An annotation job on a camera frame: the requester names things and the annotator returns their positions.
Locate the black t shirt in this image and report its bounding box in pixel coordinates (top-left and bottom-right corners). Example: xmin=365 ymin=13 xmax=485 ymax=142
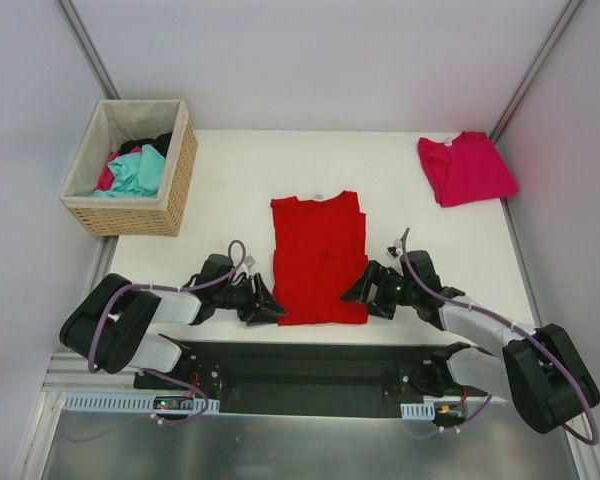
xmin=117 ymin=132 xmax=172 ymax=157

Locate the right white cable duct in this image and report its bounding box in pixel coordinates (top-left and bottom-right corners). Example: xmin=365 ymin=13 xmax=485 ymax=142
xmin=400 ymin=401 xmax=436 ymax=421

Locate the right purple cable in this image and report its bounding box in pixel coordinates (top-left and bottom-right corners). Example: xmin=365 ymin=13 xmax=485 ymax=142
xmin=399 ymin=227 xmax=600 ymax=446

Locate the magenta t shirt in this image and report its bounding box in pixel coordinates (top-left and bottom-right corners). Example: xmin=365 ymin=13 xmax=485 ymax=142
xmin=417 ymin=131 xmax=519 ymax=208

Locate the red t shirt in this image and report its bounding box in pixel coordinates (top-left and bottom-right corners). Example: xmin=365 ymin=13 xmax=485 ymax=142
xmin=270 ymin=191 xmax=368 ymax=327

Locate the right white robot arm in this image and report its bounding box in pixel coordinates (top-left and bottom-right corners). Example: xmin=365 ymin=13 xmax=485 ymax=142
xmin=341 ymin=250 xmax=600 ymax=434

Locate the left white cable duct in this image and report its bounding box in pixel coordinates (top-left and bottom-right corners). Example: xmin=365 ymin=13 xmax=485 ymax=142
xmin=64 ymin=393 xmax=220 ymax=415

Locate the pink t shirt in basket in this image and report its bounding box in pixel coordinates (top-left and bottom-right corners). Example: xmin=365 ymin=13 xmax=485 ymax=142
xmin=95 ymin=152 xmax=130 ymax=191

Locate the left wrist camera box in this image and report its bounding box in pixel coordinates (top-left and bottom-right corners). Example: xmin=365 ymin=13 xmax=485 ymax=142
xmin=243 ymin=256 xmax=256 ymax=270

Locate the wicker basket with cloth liner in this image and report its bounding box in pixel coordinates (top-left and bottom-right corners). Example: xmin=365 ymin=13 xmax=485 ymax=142
xmin=60 ymin=99 xmax=198 ymax=237

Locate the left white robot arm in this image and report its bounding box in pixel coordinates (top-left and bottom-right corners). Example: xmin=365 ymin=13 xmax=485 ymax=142
xmin=59 ymin=254 xmax=286 ymax=389

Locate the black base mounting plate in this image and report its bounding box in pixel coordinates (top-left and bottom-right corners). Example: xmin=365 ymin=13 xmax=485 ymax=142
xmin=129 ymin=339 xmax=487 ymax=417

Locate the teal t shirt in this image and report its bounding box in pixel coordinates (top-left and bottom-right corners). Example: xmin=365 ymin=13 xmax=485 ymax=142
xmin=91 ymin=145 xmax=166 ymax=198

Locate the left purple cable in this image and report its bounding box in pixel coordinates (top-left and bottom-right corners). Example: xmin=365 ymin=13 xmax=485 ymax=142
xmin=59 ymin=239 xmax=251 ymax=443

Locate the white cable duct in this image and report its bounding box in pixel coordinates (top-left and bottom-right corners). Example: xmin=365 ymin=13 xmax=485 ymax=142
xmin=64 ymin=393 xmax=220 ymax=415
xmin=400 ymin=401 xmax=436 ymax=421

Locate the purple cable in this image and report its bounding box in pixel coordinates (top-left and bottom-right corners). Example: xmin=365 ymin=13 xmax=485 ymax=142
xmin=399 ymin=227 xmax=600 ymax=446
xmin=59 ymin=239 xmax=251 ymax=443

